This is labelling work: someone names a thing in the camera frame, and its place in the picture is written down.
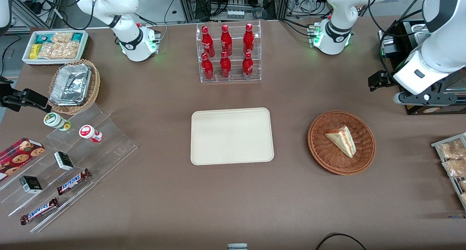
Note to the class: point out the aluminium foil tray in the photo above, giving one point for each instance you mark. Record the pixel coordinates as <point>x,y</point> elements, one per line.
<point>71,84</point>

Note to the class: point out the small black box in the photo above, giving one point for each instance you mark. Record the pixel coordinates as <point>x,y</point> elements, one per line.
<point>31,184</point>
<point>64,160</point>

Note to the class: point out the oval tan wicker basket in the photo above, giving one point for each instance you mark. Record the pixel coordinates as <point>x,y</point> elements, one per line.
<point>95,86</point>

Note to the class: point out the clear bagged pastry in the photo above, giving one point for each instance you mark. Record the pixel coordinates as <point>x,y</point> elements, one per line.
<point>462,185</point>
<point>455,168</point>
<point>453,149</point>
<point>463,199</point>

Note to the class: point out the round brown wicker basket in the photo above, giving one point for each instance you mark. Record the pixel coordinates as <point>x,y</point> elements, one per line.
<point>324,151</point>

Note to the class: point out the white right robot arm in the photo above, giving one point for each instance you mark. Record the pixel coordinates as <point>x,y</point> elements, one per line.
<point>127,42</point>

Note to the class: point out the snickers chocolate bar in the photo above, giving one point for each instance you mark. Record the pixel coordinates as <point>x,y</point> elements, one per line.
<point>39,211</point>
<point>72,182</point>

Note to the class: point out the cream plastic tray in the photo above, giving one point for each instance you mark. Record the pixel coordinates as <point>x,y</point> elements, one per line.
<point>232,136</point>

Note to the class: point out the red lid yogurt cup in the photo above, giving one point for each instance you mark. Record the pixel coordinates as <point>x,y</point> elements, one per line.
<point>88,132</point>

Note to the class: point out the green lid yogurt cup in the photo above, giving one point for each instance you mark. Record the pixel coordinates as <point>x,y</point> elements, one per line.
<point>54,120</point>

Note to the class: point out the red cola bottle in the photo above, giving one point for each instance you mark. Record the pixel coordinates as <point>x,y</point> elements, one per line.
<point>247,65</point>
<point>226,39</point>
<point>207,40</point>
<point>225,65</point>
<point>248,38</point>
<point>207,67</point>

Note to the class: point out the grey metal device box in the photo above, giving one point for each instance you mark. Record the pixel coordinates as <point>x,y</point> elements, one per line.
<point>389,46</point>

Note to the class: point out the small grey block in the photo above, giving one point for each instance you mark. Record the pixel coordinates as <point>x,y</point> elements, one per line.
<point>237,246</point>

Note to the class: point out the white rectangular snack bin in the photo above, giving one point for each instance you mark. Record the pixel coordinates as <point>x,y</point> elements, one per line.
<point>54,62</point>

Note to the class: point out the clear cracker bag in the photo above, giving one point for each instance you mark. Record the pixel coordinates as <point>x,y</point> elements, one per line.
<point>62,37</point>
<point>60,50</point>

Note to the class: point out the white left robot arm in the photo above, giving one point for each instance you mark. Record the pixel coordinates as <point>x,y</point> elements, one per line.
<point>336,9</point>

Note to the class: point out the teal snack packet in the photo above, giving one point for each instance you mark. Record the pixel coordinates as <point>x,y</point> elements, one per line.
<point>77,37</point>
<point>43,38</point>

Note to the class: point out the triangular sandwich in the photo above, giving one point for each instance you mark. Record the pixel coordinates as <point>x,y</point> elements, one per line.
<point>342,139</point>

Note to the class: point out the clear acrylic bottle rack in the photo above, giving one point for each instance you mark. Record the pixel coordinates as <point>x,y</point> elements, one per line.
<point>235,75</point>

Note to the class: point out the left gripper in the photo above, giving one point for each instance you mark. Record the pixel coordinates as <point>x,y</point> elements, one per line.
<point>382,79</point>

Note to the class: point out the clear acrylic stepped display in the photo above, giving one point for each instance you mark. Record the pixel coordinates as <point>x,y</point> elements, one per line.
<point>105,148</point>

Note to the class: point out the red cookie box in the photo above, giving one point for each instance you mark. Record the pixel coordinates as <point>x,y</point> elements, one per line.
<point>18,157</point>

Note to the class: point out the yellow snack packet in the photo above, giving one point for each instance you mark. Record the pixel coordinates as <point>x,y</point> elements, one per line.
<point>35,51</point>

